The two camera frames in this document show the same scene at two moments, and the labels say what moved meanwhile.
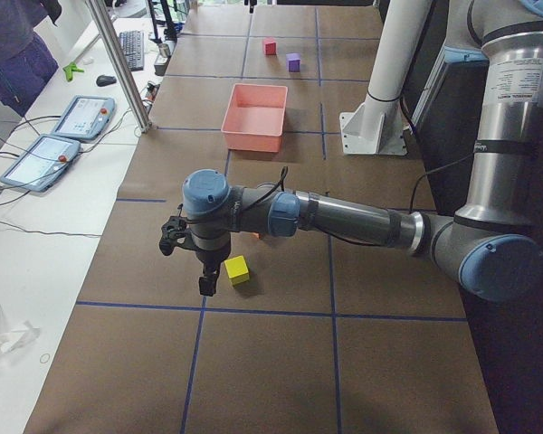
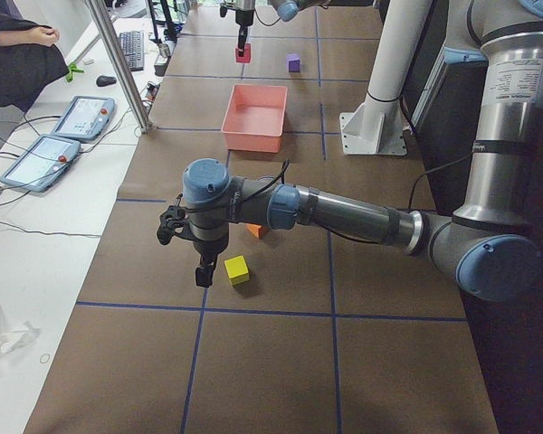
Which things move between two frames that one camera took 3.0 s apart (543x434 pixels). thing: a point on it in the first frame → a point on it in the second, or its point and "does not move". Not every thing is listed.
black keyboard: (132, 44) does not move
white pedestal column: (377, 126) does not move
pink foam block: (270, 45) → (246, 58)
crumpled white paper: (4, 340) does not move
